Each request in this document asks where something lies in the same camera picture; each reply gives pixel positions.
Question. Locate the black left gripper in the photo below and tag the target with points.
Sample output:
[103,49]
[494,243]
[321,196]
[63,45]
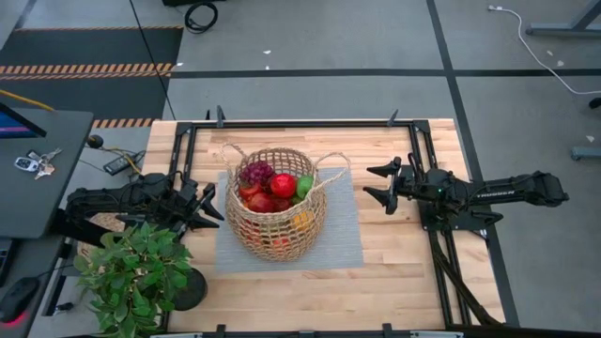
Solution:
[188,202]

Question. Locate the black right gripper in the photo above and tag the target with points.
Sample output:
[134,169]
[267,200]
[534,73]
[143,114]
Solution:
[408,184]

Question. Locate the purple grape bunch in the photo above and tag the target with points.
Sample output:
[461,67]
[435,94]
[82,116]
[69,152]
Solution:
[257,173]

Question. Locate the green apple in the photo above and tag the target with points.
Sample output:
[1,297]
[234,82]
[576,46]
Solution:
[305,185]

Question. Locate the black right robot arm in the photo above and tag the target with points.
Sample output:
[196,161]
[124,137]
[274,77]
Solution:
[493,192]

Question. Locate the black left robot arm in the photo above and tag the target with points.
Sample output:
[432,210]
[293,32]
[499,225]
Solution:
[117,197]

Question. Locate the woven straw basket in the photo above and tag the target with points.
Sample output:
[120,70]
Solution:
[263,237]

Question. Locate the grey woven placemat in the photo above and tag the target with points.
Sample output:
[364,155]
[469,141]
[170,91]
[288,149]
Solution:
[225,253]

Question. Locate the orange red tomato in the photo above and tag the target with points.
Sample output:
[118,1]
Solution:
[281,242]

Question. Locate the black plant pot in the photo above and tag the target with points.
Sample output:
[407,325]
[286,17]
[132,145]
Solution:
[195,291]

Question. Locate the black power adapter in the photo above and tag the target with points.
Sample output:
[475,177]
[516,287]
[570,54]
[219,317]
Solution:
[119,163]

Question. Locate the green leafy plant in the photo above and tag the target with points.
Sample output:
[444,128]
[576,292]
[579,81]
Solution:
[136,277]

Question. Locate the tan woven round object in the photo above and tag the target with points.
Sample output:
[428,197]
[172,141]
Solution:
[105,223]

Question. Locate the black round knob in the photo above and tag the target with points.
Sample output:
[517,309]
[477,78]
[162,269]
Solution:
[95,142]

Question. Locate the dark grey desk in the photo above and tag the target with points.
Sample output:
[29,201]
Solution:
[42,206]

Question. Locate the silver key bunch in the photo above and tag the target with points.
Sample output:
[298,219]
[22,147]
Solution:
[47,164]

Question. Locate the grey low desk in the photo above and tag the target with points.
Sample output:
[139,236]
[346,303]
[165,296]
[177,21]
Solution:
[33,253]

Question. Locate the black car key fob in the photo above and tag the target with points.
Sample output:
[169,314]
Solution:
[26,164]

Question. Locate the black hazard striped floor mat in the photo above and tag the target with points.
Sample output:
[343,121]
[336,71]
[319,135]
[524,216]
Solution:
[94,47]

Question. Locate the grey furniture foot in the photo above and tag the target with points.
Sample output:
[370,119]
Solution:
[587,153]

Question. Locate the black computer mouse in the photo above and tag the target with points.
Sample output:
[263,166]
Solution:
[19,296]

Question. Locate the backlit keyboard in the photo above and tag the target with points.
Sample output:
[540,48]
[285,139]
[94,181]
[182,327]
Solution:
[4,258]

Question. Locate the computer monitor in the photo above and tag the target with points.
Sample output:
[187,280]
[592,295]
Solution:
[14,127]

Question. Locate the black chair wheel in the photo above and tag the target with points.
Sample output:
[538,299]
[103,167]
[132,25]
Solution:
[596,102]

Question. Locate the grey table leg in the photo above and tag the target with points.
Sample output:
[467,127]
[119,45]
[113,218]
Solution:
[554,30]

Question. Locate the black metal table frame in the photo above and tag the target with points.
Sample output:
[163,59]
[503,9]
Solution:
[305,124]

